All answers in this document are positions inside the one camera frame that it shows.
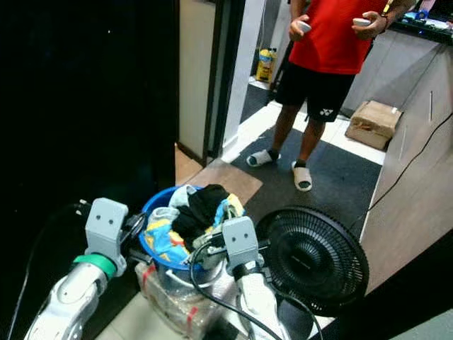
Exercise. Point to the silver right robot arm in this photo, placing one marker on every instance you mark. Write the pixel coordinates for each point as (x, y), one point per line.
(258, 304)

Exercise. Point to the person in red shirt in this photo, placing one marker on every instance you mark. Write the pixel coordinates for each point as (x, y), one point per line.
(329, 42)

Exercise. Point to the beige door with black frame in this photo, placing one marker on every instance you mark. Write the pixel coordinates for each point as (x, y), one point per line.
(195, 78)

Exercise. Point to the person's left hand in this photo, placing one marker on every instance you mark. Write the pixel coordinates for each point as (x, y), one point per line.
(376, 27)

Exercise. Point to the grey green garment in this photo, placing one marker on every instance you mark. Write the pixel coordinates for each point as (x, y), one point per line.
(209, 255)

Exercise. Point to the black standing fan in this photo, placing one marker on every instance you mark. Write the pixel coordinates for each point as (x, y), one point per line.
(315, 258)

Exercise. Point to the brown wooden cabinet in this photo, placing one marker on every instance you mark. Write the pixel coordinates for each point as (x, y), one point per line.
(410, 170)

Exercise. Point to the black countertop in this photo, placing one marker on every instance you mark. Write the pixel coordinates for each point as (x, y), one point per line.
(425, 27)

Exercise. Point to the blue and yellow garment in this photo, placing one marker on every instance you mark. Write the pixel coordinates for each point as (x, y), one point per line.
(163, 241)

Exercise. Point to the blue plastic laundry basin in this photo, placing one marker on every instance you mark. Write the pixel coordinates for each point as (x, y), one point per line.
(154, 202)

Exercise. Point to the plastic wrapped box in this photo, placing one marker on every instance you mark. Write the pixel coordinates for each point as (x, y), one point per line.
(177, 301)

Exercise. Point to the pale grey garment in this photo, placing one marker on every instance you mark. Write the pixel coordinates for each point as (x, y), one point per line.
(180, 195)

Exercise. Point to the yellow plastic bottle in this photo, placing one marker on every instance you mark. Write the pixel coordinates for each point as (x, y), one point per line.
(267, 66)

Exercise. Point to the person's right hand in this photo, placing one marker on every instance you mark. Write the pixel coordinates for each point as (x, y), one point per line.
(296, 30)

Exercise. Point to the black garment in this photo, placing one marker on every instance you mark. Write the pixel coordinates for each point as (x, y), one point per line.
(202, 209)

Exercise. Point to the brown cardboard box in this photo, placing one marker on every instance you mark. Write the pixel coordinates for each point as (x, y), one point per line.
(374, 124)

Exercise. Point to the brown doormat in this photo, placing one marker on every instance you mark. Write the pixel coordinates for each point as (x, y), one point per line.
(223, 180)

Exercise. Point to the dark grey floor mat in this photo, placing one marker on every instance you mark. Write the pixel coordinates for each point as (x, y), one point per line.
(340, 180)

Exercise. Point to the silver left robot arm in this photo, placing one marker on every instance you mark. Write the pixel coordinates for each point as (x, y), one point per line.
(71, 301)

